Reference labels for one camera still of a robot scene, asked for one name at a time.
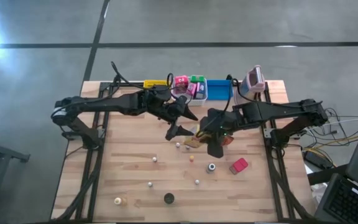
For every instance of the purple-label spice jar black lid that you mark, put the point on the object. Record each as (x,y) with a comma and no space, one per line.
(169,198)

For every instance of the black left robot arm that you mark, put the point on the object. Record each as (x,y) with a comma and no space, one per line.
(110,104)

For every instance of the yellow plastic basket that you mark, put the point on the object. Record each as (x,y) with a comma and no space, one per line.
(154,83)

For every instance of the green cereal box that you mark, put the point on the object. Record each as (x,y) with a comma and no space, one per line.
(197,79)

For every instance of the grey laptop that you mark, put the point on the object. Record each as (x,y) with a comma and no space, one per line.
(346,202)

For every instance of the white plastic basket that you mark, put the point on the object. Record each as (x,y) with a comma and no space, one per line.
(199,102)

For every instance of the red dropper bottle yellow cap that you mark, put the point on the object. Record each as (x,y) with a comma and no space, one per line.
(191,158)

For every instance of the small red box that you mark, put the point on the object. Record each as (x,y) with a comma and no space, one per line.
(238,165)

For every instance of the red cereal box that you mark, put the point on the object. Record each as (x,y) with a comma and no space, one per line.
(181,81)

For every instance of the blue plastic basket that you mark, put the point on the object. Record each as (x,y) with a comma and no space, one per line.
(218,90)

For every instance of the black power adapter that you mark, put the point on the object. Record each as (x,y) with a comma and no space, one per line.
(315,159)

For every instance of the pink device on stand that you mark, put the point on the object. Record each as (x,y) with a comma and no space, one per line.
(252,81)

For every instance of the brown bottle cream cap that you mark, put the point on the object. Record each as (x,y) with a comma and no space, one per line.
(117,201)

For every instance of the orange taco seasoning packet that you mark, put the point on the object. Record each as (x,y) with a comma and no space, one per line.
(228,140)

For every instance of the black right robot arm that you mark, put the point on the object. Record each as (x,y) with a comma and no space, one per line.
(275,110)

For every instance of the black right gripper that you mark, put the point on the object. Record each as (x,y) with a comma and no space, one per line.
(219,124)

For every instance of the large dark bottle white cap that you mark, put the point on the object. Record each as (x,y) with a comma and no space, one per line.
(211,168)

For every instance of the yellow Corn Pops box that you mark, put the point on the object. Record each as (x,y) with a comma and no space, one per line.
(193,142)

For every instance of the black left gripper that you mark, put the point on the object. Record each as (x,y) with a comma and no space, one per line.
(174,110)

